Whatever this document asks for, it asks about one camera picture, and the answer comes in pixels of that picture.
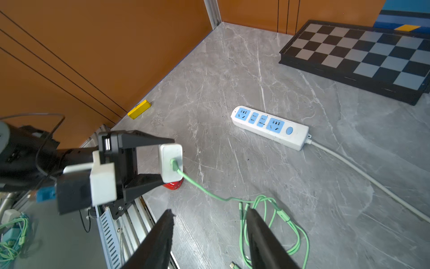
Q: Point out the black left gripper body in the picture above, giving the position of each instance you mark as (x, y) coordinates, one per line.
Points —
(118, 148)

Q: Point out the white blue power strip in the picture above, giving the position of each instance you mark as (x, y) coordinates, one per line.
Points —
(290, 134)

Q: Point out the white usb charger adapter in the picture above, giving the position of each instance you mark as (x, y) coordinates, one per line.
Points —
(170, 161)

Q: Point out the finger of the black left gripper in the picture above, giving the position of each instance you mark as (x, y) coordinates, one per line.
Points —
(135, 139)
(140, 185)

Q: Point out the red electric shaver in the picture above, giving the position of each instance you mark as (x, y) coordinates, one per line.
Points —
(174, 185)

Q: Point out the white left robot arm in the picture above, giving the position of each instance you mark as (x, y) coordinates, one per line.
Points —
(30, 159)

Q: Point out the aluminium corner post left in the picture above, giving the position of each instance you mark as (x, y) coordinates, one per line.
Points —
(213, 13)

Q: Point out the black grey checkerboard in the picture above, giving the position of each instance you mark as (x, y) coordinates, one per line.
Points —
(387, 62)

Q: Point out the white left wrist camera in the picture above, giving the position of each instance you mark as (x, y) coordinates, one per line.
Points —
(86, 185)

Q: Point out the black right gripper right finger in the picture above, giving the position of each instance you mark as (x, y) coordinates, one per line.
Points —
(265, 250)

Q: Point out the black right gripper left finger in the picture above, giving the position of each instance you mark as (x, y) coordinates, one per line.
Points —
(154, 251)

